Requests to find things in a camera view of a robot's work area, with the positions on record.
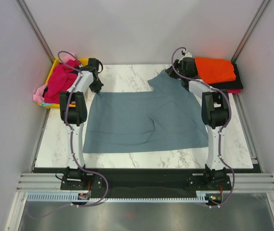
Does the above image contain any yellow plastic bin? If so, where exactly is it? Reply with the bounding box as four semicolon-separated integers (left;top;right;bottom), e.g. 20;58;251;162
37;57;92;111

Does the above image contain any grey-blue t shirt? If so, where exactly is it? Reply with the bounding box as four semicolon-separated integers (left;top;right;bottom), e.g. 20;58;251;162
83;71;208;154

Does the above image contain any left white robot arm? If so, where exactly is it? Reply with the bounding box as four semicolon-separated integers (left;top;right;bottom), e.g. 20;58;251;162
59;58;103;190

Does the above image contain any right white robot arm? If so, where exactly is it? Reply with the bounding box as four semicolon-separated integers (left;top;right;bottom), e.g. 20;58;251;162
166;56;232;191

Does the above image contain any folded orange t shirt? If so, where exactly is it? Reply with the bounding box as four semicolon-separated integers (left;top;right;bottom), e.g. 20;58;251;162
195;57;236;84

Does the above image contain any magenta t shirt in bin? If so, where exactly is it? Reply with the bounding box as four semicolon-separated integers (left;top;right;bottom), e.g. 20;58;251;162
44;64;78;104

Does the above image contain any folded magenta t shirt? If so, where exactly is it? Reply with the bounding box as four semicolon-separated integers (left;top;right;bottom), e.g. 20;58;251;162
227;89;241;94

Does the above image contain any folded black t shirt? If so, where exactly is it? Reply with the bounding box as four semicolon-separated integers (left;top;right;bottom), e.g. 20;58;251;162
209;63;244;90

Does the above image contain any light pink t shirt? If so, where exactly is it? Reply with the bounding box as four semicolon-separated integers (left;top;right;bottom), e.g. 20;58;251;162
32;51;78;104

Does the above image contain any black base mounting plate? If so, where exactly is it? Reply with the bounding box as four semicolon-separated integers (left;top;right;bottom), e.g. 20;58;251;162
60;168;232;199

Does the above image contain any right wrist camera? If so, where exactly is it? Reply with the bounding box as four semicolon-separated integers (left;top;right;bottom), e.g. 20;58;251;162
181;49;193;59

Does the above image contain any right aluminium frame post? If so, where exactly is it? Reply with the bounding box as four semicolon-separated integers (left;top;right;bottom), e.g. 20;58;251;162
231;0;272;63

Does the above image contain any aluminium frame post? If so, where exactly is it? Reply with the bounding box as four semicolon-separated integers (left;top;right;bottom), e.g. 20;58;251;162
16;0;55;64
231;0;272;63

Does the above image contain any left aluminium frame post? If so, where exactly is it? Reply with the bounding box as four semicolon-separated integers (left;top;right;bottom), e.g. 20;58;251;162
16;0;55;64

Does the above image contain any aluminium front rail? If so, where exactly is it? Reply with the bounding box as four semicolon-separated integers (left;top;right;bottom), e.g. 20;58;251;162
16;173;274;193

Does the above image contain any white slotted cable duct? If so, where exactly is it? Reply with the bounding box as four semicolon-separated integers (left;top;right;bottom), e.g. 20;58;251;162
27;192;208;203

